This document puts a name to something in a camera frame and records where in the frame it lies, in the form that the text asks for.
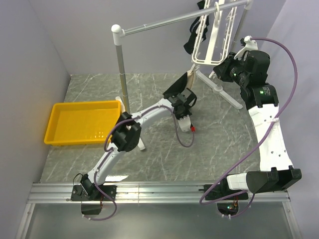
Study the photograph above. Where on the yellow plastic tray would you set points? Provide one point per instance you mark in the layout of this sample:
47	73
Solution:
80	123

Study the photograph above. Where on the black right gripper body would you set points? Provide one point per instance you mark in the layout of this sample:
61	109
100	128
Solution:
237	67

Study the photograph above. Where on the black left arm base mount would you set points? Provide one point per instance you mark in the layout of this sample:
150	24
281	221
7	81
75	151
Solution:
79	195

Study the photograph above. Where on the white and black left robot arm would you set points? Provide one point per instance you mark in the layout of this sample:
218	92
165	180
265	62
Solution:
125	135

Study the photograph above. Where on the aluminium rail frame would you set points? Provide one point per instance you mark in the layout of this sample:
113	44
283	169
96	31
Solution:
158	190

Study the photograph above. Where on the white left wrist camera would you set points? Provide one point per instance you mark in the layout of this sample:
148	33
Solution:
185	123

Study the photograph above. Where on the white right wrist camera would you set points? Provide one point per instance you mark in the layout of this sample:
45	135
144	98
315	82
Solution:
248	45

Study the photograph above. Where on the white clip hanger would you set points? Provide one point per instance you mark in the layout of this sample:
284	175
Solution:
214	49

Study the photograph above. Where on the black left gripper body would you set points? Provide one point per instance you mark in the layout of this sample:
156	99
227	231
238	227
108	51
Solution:
185	112

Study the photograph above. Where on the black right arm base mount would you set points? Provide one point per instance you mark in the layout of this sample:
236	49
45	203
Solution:
223	191

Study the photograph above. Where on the white and silver drying rack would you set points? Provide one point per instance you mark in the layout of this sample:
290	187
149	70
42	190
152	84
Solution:
173	57

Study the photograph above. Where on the black underwear with beige waistband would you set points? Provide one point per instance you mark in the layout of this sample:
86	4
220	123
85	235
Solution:
183	82

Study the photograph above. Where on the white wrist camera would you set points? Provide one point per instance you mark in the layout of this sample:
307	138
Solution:
185	123
248	45

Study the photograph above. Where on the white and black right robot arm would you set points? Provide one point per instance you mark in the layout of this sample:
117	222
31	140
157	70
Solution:
276	172

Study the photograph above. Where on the black garment on hanger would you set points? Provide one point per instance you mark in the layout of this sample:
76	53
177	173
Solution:
189	46

